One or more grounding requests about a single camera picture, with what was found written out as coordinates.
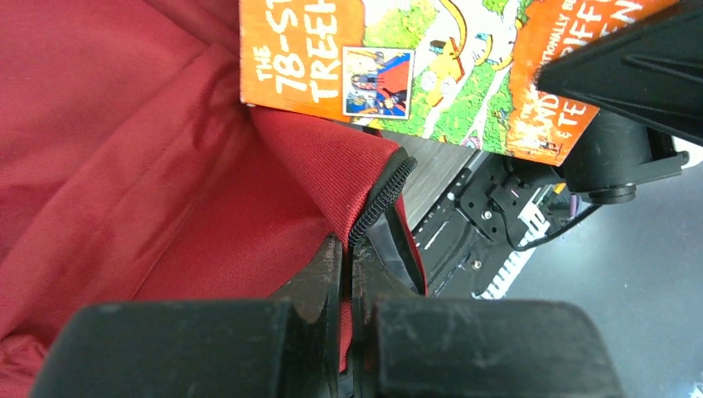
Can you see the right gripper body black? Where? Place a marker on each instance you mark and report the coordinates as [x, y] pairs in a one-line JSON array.
[[614, 155]]

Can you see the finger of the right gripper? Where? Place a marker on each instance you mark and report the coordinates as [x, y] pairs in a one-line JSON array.
[[649, 72]]

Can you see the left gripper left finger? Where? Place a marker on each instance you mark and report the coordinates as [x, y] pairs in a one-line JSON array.
[[286, 345]]

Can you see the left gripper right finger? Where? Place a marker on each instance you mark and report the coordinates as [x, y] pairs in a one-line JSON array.
[[408, 345]]

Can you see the orange treehouse book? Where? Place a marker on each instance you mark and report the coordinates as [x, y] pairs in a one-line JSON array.
[[459, 72]]

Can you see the red backpack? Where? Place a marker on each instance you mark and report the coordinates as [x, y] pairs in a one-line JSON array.
[[131, 171]]

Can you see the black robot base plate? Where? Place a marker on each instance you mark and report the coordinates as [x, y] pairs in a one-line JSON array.
[[475, 219]]

